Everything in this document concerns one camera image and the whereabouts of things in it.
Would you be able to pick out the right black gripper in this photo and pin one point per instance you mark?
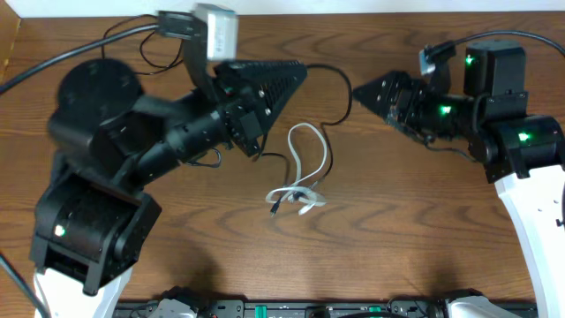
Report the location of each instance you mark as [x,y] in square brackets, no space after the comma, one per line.
[396,82]

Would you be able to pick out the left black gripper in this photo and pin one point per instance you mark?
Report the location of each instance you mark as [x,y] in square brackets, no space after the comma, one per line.
[247,115]

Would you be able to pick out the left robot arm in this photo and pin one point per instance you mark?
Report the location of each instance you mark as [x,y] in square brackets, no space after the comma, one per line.
[112,140]

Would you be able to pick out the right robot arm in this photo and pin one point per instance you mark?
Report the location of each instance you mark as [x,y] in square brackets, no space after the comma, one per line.
[522,154]

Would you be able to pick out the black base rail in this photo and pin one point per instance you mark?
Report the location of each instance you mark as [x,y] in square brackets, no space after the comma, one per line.
[238,306]

